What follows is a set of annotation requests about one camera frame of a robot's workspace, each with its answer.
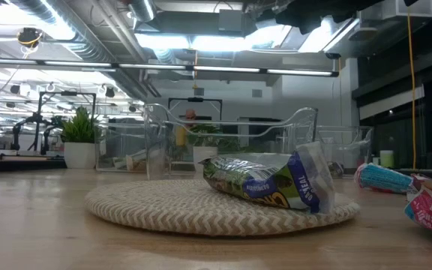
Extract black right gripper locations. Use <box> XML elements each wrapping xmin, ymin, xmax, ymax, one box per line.
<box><xmin>275</xmin><ymin>0</ymin><xmax>386</xmax><ymax>35</ymax></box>

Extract small black background frame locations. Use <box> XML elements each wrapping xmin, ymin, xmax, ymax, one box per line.
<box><xmin>168</xmin><ymin>97</ymin><xmax>224</xmax><ymax>122</ymax></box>

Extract red and green granola bar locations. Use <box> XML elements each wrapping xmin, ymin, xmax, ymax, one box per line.
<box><xmin>404</xmin><ymin>173</ymin><xmax>432</xmax><ymax>245</ymax></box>

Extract clear plastic storage bin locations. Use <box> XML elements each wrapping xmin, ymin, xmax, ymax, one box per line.
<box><xmin>313</xmin><ymin>125</ymin><xmax>374</xmax><ymax>181</ymax></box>
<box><xmin>95</xmin><ymin>121</ymin><xmax>149</xmax><ymax>173</ymax></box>

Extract small black clamp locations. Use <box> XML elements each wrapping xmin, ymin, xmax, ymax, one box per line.
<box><xmin>327</xmin><ymin>160</ymin><xmax>344</xmax><ymax>179</ymax></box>

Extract wide clear plastic bin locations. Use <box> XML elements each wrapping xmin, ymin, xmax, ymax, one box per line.
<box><xmin>143</xmin><ymin>103</ymin><xmax>319</xmax><ymax>187</ymax></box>

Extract round woven beige mat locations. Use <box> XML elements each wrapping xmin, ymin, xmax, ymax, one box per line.
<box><xmin>84</xmin><ymin>178</ymin><xmax>360</xmax><ymax>237</ymax></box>

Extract pale green cylindrical container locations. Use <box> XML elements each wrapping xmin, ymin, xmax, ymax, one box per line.
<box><xmin>379</xmin><ymin>150</ymin><xmax>395</xmax><ymax>169</ymax></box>

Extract black ceiling cable reel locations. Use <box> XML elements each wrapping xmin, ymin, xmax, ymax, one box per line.
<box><xmin>16</xmin><ymin>26</ymin><xmax>44</xmax><ymax>49</ymax></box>

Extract yellow extension cable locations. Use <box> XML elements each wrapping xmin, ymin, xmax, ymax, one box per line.
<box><xmin>406</xmin><ymin>14</ymin><xmax>418</xmax><ymax>170</ymax></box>

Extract large black background frame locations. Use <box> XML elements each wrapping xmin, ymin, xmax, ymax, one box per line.
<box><xmin>37</xmin><ymin>91</ymin><xmax>97</xmax><ymax>151</ymax></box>

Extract person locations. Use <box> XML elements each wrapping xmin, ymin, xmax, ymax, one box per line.
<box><xmin>174</xmin><ymin>108</ymin><xmax>199</xmax><ymax>149</ymax></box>

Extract blue and white granola bar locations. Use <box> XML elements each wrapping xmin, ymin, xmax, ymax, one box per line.
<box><xmin>112</xmin><ymin>149</ymin><xmax>146</xmax><ymax>173</ymax></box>

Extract grassy plant in white pot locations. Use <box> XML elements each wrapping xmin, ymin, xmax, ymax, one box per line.
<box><xmin>61</xmin><ymin>106</ymin><xmax>101</xmax><ymax>170</ymax></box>

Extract broad-leaf plant in white pot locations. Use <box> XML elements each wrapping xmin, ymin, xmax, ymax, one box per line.
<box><xmin>187</xmin><ymin>124</ymin><xmax>262</xmax><ymax>170</ymax></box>

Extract long light strip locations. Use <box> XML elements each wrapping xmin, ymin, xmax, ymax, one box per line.
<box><xmin>0</xmin><ymin>55</ymin><xmax>340</xmax><ymax>78</ymax></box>

